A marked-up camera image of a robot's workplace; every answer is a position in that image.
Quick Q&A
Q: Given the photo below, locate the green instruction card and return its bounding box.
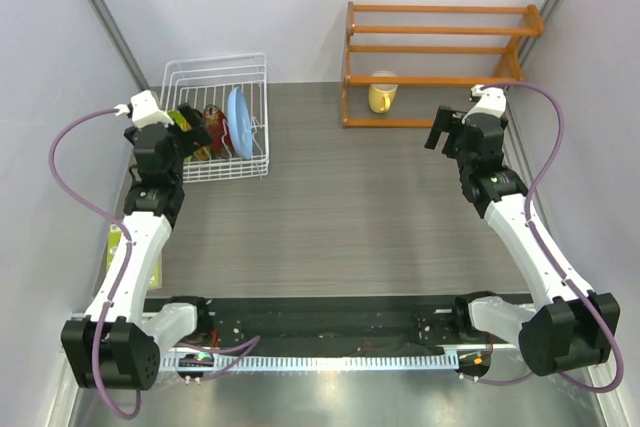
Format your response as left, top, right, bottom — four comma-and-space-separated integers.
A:
105, 223, 162, 290

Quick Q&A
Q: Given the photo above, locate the red floral plate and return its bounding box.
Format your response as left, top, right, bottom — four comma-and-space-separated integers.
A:
203, 104, 233, 159

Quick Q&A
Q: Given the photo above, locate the yellow mug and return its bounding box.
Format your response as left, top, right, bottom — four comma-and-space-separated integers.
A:
368, 82, 398, 114

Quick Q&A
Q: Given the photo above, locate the white slotted cable duct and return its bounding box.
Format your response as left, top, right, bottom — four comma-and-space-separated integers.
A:
160, 351, 459, 374

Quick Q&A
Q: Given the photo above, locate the brown patterned plate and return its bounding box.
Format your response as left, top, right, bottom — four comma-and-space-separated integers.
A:
188, 146, 213, 162

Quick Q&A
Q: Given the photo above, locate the light blue plate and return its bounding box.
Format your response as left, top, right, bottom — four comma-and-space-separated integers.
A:
227, 87, 254, 160

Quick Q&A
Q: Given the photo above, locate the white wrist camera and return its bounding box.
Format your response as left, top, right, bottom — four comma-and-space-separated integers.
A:
462, 84, 507, 123
114, 90, 174, 129

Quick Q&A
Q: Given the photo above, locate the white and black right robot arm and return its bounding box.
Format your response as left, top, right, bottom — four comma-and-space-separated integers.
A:
425, 106, 620, 376

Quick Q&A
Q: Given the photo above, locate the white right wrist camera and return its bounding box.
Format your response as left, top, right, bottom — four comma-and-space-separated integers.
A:
462, 84, 507, 123

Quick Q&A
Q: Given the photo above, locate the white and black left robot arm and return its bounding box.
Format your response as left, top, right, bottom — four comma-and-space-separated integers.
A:
61, 96, 213, 391

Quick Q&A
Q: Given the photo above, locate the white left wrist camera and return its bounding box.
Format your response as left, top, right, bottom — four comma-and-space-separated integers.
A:
114, 90, 174, 129

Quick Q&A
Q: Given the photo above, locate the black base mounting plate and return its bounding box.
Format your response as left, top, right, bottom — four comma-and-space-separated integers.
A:
144, 295, 536, 359

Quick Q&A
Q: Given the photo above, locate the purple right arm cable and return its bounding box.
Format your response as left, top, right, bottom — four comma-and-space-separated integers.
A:
483, 80, 625, 394

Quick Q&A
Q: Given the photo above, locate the white wire dish rack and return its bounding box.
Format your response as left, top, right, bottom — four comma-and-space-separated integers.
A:
160, 53, 270, 183

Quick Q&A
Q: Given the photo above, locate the orange wooden shelf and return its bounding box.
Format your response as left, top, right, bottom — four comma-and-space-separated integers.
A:
341, 3, 545, 128

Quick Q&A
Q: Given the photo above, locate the lime green plate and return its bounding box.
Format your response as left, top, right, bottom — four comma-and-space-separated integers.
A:
167, 110, 191, 134

